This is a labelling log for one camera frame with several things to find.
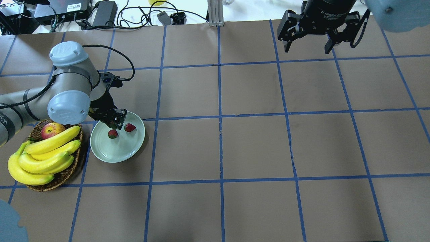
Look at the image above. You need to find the red strawberry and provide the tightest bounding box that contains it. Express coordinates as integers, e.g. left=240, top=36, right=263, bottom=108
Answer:
left=108, top=129, right=119, bottom=139
left=124, top=123, right=136, bottom=133

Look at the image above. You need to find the pale green plate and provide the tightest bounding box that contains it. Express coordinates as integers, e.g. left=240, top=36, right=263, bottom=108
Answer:
left=90, top=112, right=145, bottom=163

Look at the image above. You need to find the red yellow apple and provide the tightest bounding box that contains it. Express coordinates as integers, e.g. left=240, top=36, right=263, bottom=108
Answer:
left=41, top=122, right=66, bottom=140

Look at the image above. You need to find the woven wicker basket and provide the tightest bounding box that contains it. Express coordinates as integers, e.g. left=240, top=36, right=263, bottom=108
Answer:
left=26, top=119, right=84, bottom=192

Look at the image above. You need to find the yellow banana bunch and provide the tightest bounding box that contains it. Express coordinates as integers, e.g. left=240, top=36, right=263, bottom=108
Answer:
left=7, top=125, right=81, bottom=186

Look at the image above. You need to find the black power adapter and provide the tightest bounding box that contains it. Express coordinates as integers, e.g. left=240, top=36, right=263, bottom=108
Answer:
left=92, top=1, right=117, bottom=27

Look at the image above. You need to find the aluminium frame post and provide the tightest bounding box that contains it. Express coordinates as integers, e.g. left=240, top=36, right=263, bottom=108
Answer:
left=207, top=0, right=225, bottom=27

